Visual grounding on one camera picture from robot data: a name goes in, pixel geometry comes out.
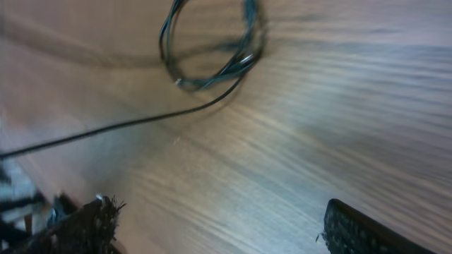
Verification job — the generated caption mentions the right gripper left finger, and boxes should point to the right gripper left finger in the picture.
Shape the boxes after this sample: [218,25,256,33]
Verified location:
[6,194,126,254]

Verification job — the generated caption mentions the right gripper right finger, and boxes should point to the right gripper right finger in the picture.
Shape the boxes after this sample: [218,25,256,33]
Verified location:
[319,198,433,254]

